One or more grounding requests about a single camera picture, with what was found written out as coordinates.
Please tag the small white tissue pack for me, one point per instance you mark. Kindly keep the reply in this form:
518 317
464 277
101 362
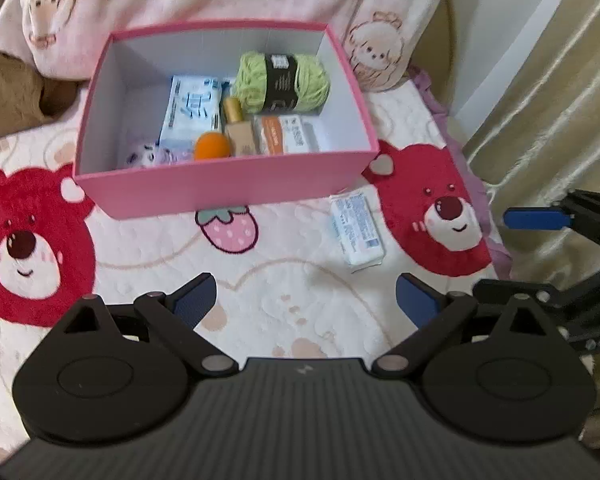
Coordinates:
357 230

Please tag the pink cardboard box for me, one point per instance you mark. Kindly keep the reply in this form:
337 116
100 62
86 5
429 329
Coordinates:
220 185

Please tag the purple plush toy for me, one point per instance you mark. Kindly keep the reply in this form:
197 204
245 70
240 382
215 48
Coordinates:
155 155

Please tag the white and orange carton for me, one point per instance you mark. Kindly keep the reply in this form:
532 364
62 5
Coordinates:
285 135

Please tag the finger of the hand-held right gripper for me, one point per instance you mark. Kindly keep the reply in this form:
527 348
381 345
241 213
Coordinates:
535 219
540 292

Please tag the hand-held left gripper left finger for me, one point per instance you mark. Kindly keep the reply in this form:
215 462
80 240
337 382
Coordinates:
196 296

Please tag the orange makeup sponge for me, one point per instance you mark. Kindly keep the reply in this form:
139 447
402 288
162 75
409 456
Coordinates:
212 147

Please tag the green yarn ball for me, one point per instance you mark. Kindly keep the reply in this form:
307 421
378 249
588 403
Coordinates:
280 82

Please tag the foundation bottle with gold cap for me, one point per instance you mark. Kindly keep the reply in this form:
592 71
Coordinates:
239 132

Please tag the blue wet wipes pack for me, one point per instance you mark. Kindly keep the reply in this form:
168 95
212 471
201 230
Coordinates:
190 110

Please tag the beige curtain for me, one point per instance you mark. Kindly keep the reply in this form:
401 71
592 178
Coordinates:
555 110

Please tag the brown sofa cushion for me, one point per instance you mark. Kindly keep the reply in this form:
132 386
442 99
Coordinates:
10 90

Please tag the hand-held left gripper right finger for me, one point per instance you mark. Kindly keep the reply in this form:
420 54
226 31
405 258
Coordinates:
417 301

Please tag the red bear printed blanket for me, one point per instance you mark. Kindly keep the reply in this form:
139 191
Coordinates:
290 270

